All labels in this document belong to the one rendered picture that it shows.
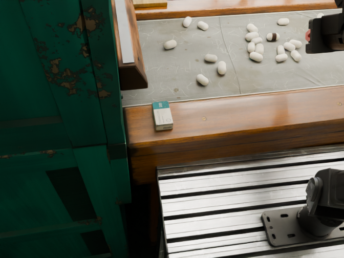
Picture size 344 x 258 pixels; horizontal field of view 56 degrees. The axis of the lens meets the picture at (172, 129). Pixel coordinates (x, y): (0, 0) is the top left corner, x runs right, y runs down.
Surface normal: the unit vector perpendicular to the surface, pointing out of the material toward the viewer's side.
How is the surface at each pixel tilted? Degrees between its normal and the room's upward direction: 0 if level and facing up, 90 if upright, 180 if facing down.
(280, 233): 0
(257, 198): 0
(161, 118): 0
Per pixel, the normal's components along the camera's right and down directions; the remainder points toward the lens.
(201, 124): 0.06, -0.58
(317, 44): 0.18, 0.25
